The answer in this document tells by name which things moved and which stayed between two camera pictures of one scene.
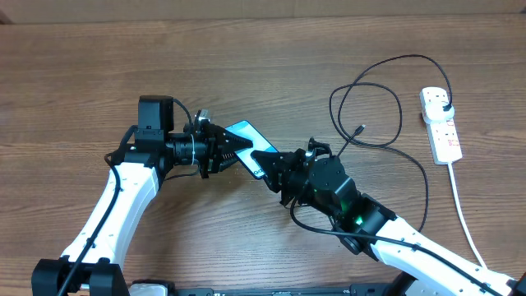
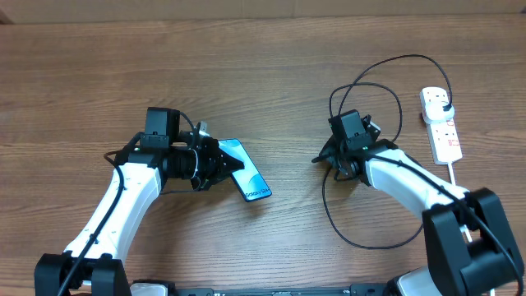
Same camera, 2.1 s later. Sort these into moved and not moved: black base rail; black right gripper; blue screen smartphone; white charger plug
Moved: black right gripper; blue screen smartphone
Not moved: black base rail; white charger plug
